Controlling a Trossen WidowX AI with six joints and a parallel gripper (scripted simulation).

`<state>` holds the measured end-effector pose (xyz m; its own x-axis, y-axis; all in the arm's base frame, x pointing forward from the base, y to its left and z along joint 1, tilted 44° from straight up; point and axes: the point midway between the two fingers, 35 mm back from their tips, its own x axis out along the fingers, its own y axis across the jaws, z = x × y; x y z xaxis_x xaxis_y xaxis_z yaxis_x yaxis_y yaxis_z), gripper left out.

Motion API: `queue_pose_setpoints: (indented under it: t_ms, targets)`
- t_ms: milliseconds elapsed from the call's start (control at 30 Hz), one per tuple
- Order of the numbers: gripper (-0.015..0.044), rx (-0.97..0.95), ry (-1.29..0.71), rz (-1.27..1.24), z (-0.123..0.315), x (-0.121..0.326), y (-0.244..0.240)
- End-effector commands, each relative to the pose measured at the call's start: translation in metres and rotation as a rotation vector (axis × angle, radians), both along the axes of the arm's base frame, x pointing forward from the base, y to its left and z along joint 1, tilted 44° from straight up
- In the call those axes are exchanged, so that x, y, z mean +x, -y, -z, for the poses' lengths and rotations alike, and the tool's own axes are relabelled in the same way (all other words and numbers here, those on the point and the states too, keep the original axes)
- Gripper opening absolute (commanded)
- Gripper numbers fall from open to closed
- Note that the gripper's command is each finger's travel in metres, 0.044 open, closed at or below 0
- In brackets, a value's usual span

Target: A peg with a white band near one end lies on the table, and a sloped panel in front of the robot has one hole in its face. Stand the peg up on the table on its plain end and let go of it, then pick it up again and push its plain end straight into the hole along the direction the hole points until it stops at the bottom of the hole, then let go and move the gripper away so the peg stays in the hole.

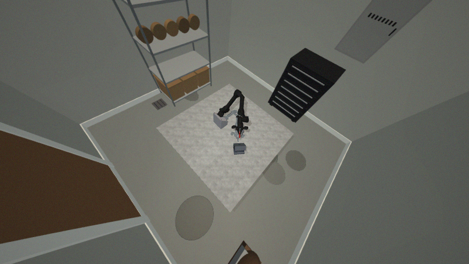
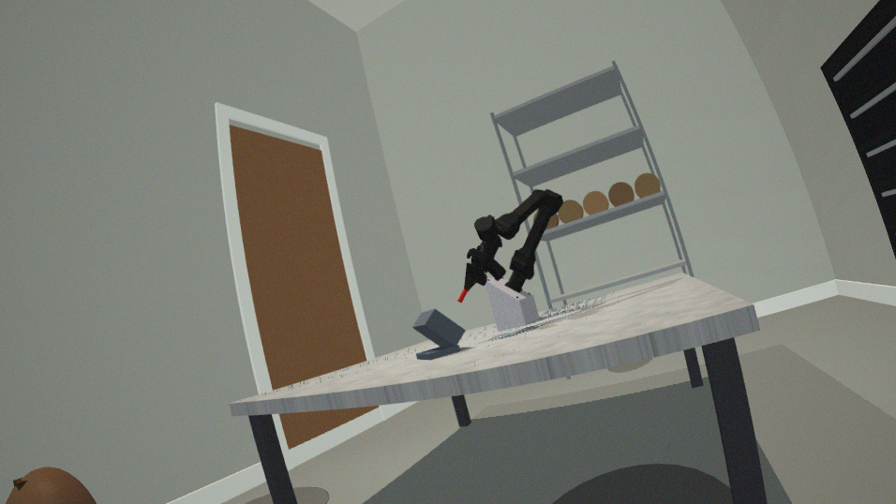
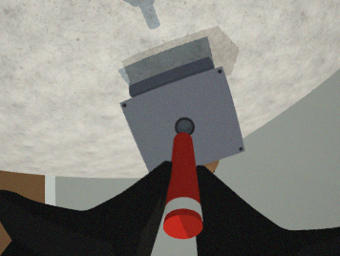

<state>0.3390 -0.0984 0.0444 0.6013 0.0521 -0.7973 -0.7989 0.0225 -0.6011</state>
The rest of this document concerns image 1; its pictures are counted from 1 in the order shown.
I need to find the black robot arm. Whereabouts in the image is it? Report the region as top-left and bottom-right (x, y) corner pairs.
(217, 89), (249, 123)

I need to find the grey sloped panel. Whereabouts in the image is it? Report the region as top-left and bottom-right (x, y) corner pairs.
(233, 143), (246, 155)

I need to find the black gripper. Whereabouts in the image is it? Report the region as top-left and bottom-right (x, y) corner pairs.
(232, 122), (248, 134)

